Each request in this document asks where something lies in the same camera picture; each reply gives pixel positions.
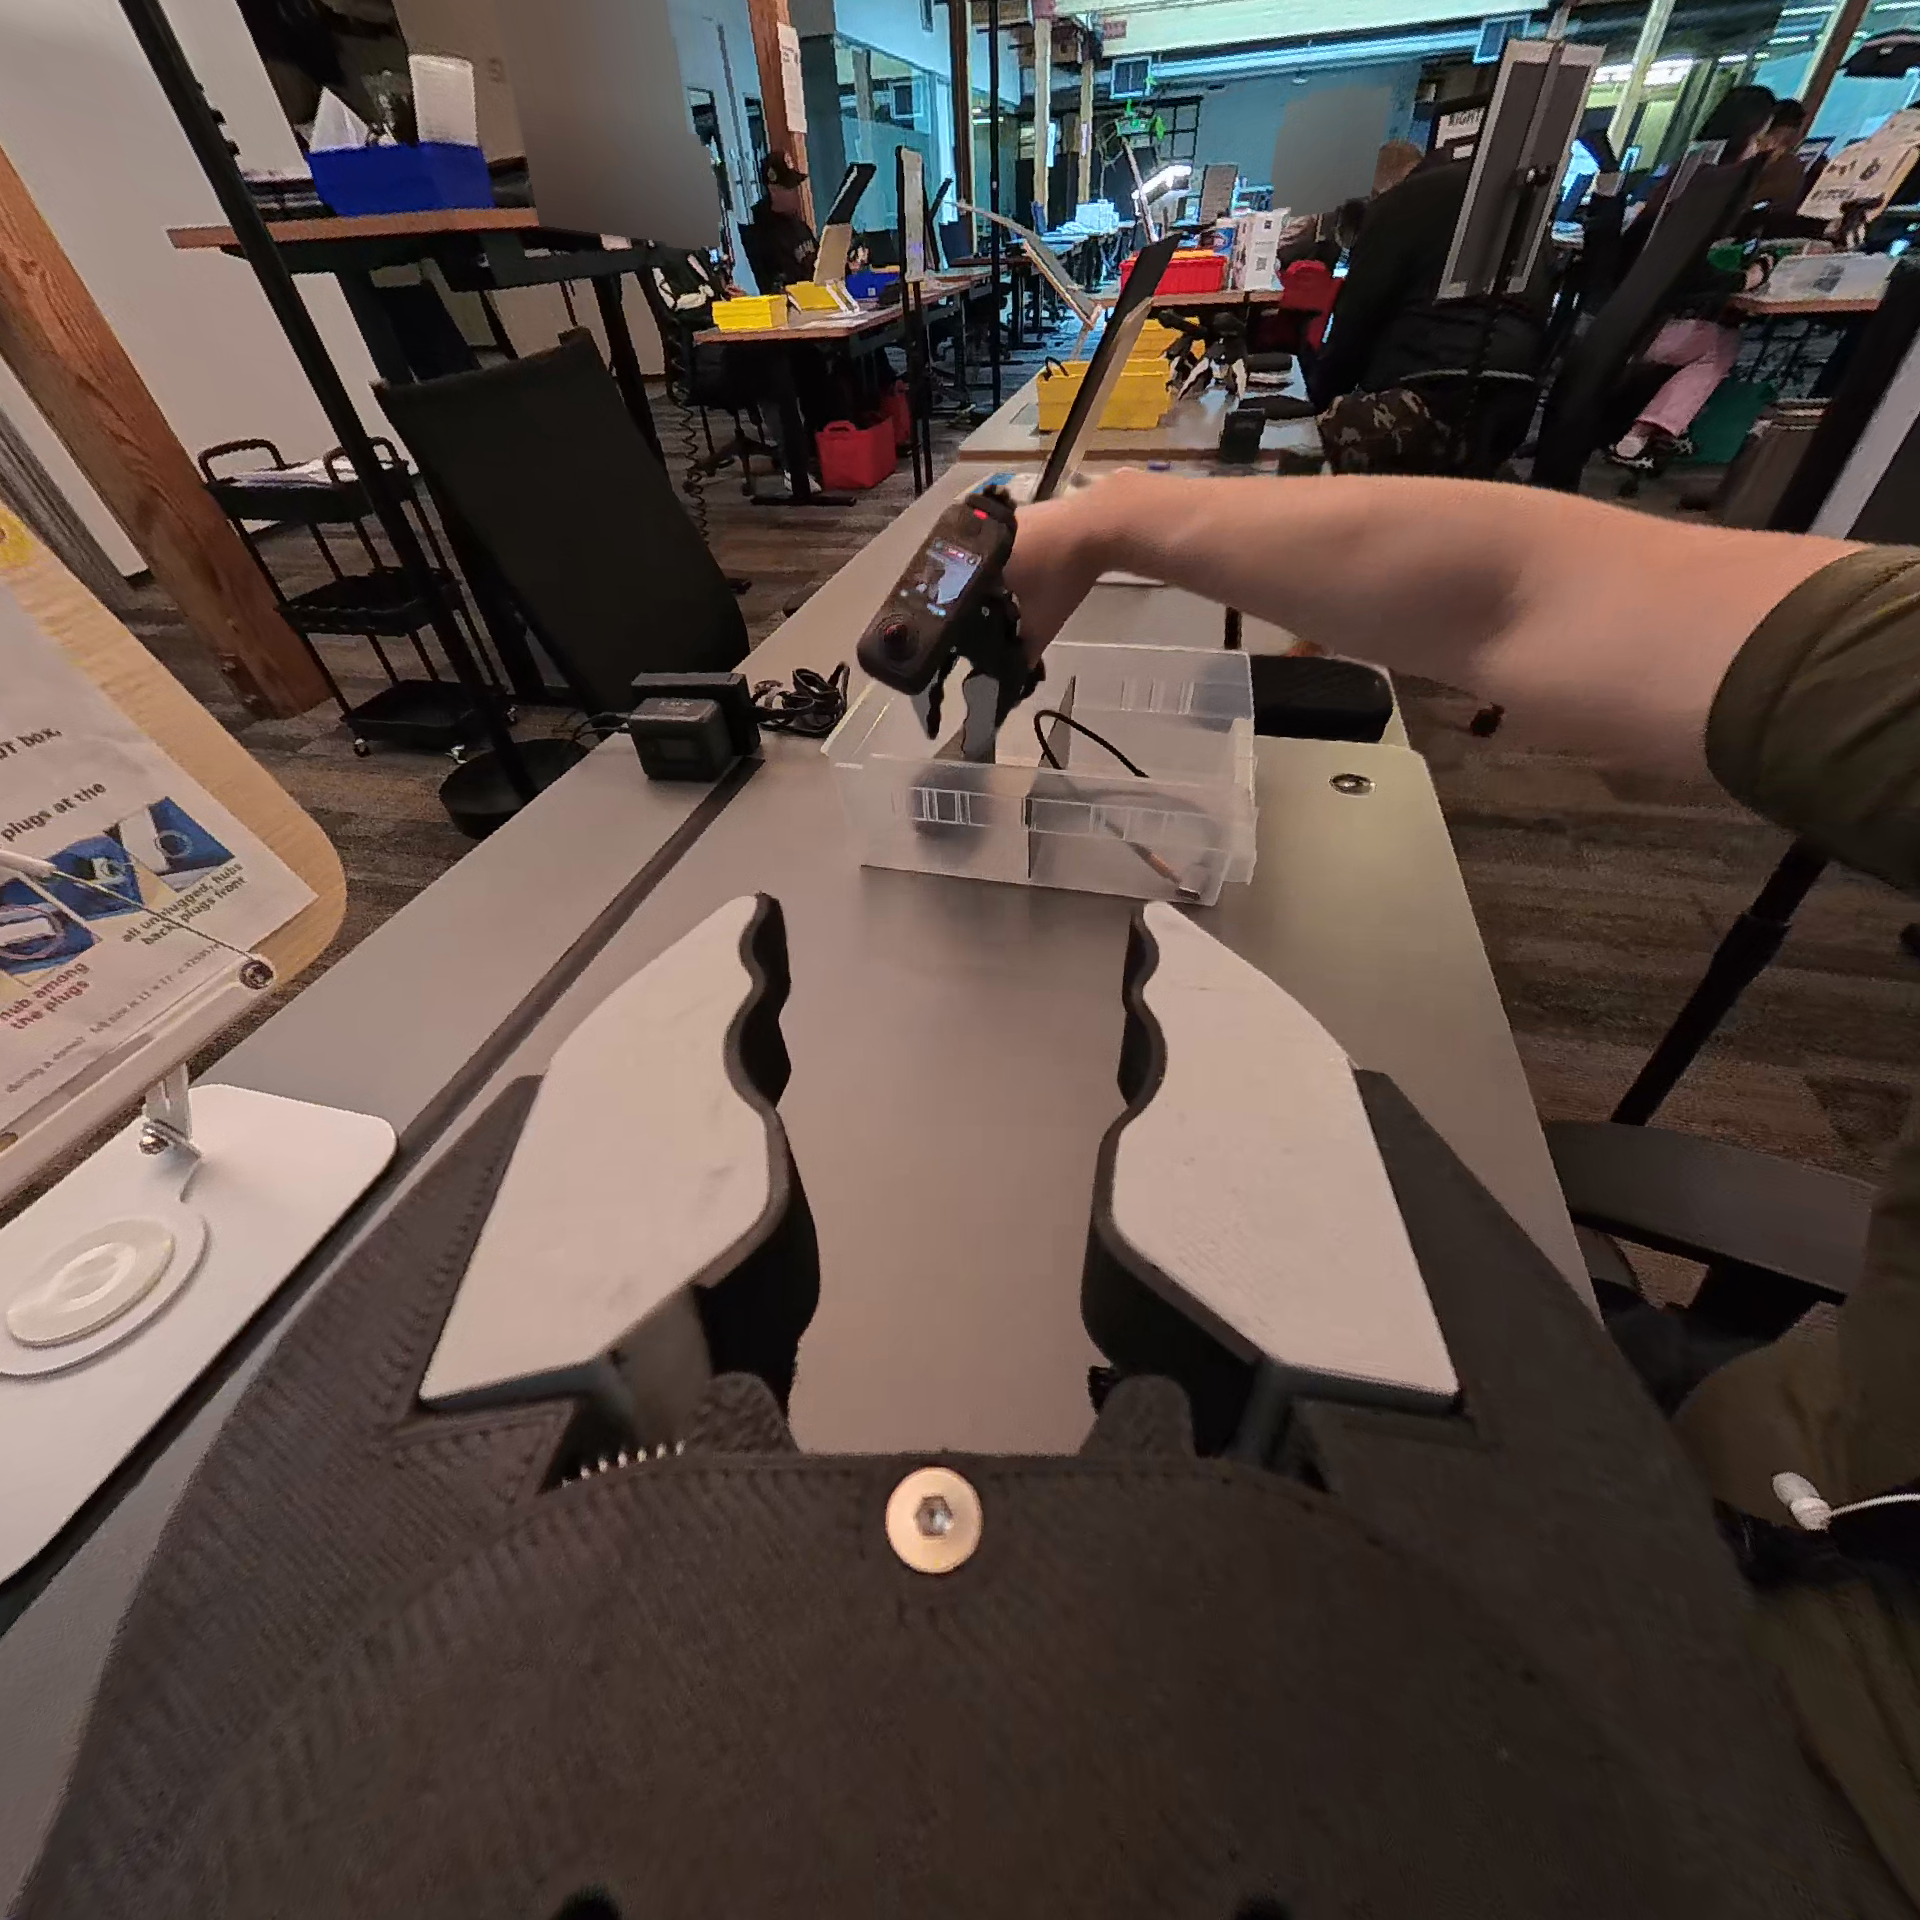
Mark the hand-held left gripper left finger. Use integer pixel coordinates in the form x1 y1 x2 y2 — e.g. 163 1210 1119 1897
417 893 826 1413

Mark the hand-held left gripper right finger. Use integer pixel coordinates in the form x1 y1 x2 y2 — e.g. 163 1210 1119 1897
1087 901 1464 1465

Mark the clear plastic bin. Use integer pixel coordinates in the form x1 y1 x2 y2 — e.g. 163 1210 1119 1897
824 643 1261 905

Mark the black USB cable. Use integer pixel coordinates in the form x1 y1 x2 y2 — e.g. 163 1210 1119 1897
1032 708 1215 902

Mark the person's right forearm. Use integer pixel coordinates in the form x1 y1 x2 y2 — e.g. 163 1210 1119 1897
1183 470 1870 782

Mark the person's right hand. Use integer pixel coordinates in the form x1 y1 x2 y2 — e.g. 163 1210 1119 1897
1009 470 1210 650

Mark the black power adapter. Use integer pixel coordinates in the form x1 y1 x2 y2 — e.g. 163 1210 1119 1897
627 669 765 785

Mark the tilted black board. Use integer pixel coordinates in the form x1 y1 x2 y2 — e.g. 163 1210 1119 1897
1032 231 1187 505

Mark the black rounded pouch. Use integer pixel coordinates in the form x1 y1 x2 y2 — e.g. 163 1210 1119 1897
1253 655 1398 740

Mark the white stand base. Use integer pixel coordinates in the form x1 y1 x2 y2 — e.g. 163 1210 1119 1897
0 1084 401 1587

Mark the camouflage bag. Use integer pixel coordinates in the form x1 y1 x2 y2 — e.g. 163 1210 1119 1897
1317 387 1466 479

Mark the black tripod leg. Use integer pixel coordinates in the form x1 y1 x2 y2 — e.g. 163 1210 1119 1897
1610 844 1837 1129

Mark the black utility cart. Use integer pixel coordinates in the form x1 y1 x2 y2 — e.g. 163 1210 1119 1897
194 435 505 756

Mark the grey board panel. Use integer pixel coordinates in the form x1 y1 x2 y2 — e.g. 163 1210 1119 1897
394 0 726 254

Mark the instruction sheet on stand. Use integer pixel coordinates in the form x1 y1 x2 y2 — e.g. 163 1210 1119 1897
0 503 350 1202

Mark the blue plastic bin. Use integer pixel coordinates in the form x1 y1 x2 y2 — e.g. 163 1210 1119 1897
307 139 497 219

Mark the wooden top desk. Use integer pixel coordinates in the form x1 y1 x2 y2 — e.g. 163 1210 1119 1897
168 207 678 511

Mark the tall black white sign board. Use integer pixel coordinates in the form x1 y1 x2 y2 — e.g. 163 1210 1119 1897
1439 36 1607 303

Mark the olive green jacket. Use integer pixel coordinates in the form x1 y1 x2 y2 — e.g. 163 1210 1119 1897
1672 543 1920 1920

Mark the white drawstring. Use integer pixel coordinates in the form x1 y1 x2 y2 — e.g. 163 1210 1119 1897
1770 1471 1920 1537

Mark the wooden post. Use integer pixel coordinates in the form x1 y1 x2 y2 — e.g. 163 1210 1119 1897
0 151 336 721

